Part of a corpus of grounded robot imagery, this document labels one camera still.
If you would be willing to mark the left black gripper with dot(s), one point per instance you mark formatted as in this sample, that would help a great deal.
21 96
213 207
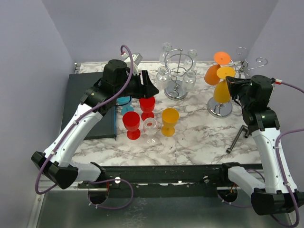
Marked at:
146 90

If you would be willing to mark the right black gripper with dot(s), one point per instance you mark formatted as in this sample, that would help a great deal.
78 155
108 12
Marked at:
234 83

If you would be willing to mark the yellow-orange wine glass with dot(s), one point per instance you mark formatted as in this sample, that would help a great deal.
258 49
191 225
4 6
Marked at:
221 92

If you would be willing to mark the red plastic wine glass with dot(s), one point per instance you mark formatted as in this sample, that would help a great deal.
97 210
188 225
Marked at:
147 106
131 121

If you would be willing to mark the dark orange wine glass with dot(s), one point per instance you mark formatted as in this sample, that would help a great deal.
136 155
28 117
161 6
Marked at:
221 58

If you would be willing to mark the blue plastic wine glass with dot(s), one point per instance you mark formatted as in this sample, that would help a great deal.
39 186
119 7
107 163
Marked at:
126 104

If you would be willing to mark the clear wine glass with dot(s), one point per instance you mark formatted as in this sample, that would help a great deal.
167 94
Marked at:
150 128

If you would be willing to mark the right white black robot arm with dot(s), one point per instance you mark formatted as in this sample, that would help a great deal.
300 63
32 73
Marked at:
278 193

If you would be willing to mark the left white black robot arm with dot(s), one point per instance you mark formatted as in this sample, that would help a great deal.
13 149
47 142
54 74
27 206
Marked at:
117 80

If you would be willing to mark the chrome wine glass rack right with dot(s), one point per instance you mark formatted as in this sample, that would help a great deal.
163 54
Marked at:
242 69

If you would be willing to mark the orange standing plastic wine glass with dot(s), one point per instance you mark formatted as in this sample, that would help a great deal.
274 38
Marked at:
170 118

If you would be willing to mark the chrome bottle rack centre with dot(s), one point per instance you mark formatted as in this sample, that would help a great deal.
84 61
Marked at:
174 89

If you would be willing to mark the clear glass bottle front left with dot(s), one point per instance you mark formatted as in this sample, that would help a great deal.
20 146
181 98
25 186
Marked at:
162 78

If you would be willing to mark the clear glass bottle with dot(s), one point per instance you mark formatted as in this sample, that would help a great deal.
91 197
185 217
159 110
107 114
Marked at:
189 81
166 48
162 78
190 59

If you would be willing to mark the clear glass bottle back left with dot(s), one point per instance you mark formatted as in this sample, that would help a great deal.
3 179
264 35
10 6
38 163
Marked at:
166 48

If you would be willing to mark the clear glass bottle front right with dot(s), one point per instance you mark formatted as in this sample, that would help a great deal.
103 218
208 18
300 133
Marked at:
189 81

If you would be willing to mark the dark metal crank key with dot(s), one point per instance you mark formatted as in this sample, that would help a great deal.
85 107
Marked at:
242 129

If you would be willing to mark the clear glass bottle back right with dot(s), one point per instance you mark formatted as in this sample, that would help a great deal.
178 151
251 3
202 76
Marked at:
190 59

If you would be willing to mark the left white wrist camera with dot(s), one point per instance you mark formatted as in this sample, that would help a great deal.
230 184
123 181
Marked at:
137 58

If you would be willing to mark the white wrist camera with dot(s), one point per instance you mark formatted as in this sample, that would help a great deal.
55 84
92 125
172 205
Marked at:
137 58
276 81

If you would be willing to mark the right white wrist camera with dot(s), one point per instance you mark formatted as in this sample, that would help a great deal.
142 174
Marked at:
276 81

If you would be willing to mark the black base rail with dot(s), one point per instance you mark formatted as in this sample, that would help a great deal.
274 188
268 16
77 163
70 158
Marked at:
164 181

